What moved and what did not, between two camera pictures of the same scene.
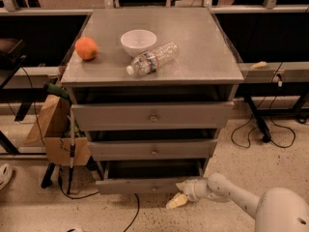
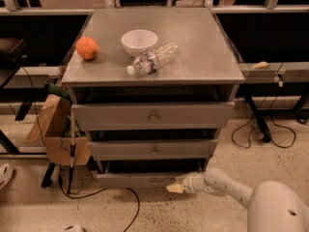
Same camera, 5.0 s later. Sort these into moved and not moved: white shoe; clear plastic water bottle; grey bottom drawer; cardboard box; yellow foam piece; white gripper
Moved: grey bottom drawer; white gripper
Not moved: cardboard box; clear plastic water bottle; white shoe; yellow foam piece
